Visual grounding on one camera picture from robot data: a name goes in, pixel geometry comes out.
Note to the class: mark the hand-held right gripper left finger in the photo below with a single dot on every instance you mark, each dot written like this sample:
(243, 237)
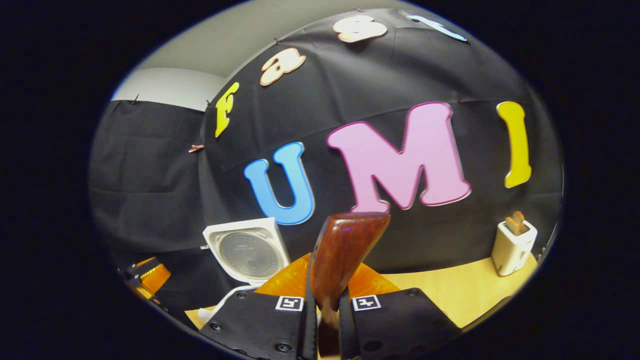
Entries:
(260, 320)

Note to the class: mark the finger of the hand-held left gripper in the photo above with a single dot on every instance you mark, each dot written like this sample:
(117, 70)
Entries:
(155, 277)

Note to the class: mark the black backdrop cloth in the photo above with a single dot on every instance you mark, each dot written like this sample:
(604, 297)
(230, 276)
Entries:
(350, 80)

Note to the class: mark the copper clip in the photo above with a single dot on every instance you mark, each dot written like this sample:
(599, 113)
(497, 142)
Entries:
(196, 148)

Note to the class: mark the toast slices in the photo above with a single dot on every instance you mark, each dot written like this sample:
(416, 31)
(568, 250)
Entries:
(516, 222)

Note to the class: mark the white rice cooker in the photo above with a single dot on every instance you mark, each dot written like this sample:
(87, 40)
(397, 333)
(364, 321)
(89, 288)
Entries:
(250, 255)

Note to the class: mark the brown wooden spoon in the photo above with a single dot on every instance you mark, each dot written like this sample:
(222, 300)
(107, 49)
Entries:
(345, 250)

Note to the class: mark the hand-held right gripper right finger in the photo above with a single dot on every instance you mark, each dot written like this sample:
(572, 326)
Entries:
(395, 320)

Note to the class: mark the white toaster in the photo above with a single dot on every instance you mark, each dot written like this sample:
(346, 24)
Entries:
(512, 250)

